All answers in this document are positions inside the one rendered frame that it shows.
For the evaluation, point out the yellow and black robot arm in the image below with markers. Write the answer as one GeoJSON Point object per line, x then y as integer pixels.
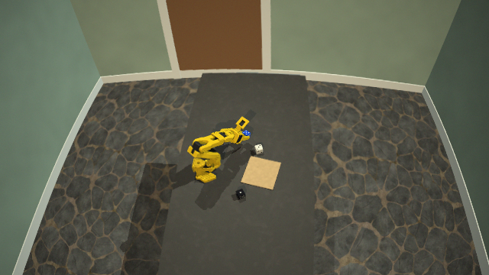
{"type": "Point", "coordinates": [211, 141]}

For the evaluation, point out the white die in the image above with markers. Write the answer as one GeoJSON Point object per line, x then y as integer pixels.
{"type": "Point", "coordinates": [258, 149]}

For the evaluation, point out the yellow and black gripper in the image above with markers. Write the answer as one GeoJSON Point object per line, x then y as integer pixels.
{"type": "Point", "coordinates": [238, 136]}

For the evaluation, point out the tan square mat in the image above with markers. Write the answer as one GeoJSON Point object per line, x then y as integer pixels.
{"type": "Point", "coordinates": [261, 172]}

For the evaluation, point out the black die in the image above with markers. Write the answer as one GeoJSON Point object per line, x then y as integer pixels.
{"type": "Point", "coordinates": [240, 193]}

